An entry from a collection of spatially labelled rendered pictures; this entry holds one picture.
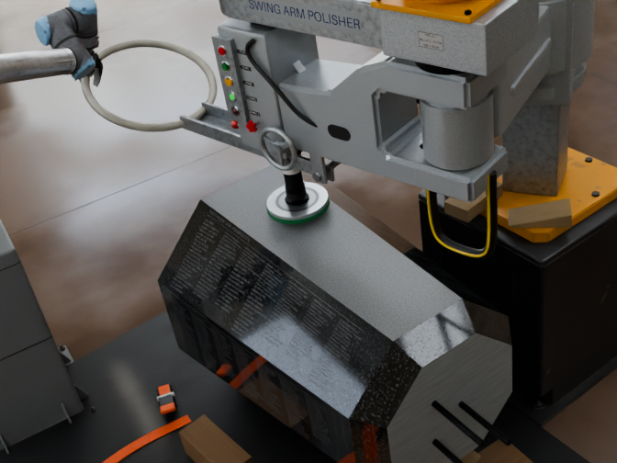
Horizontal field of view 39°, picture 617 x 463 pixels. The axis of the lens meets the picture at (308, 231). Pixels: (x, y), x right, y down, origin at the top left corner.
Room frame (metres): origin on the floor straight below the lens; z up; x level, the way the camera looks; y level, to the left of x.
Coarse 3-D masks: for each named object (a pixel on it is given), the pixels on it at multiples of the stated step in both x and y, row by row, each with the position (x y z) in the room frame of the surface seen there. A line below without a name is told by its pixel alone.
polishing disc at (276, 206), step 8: (312, 184) 2.55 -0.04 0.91; (280, 192) 2.54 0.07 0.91; (312, 192) 2.50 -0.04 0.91; (320, 192) 2.49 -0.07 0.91; (272, 200) 2.49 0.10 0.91; (280, 200) 2.48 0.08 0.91; (312, 200) 2.45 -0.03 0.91; (320, 200) 2.44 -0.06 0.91; (272, 208) 2.45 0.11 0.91; (280, 208) 2.44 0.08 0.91; (288, 208) 2.43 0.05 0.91; (296, 208) 2.42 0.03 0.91; (304, 208) 2.41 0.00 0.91; (312, 208) 2.41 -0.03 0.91; (320, 208) 2.40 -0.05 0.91; (280, 216) 2.39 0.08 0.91; (288, 216) 2.38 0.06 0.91; (296, 216) 2.37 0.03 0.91; (304, 216) 2.37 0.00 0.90
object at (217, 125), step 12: (216, 108) 2.78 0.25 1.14; (192, 120) 2.71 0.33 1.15; (204, 120) 2.78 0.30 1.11; (216, 120) 2.76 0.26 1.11; (228, 120) 2.75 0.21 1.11; (204, 132) 2.67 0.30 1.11; (216, 132) 2.63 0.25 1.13; (228, 132) 2.59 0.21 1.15; (240, 144) 2.55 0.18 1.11; (300, 156) 2.36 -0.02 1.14; (300, 168) 2.36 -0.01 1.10
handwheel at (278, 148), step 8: (264, 128) 2.31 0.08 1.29; (272, 128) 2.28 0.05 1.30; (264, 136) 2.31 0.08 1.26; (280, 136) 2.26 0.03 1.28; (288, 136) 2.25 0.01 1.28; (264, 144) 2.32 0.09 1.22; (272, 144) 2.28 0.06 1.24; (280, 144) 2.27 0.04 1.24; (288, 144) 2.23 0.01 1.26; (264, 152) 2.32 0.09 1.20; (272, 152) 2.28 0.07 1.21; (280, 152) 2.26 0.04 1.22; (296, 152) 2.23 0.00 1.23; (272, 160) 2.30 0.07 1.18; (280, 160) 2.27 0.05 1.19; (296, 160) 2.23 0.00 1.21; (280, 168) 2.27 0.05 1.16; (288, 168) 2.25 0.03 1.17
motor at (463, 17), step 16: (384, 0) 1.99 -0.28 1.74; (400, 0) 1.98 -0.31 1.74; (416, 0) 1.96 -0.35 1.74; (432, 0) 1.93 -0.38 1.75; (448, 0) 1.91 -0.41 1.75; (464, 0) 1.91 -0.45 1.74; (480, 0) 1.89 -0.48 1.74; (496, 0) 1.88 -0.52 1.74; (432, 16) 1.88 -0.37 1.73; (448, 16) 1.85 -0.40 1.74; (464, 16) 1.82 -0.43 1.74; (480, 16) 1.84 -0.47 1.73
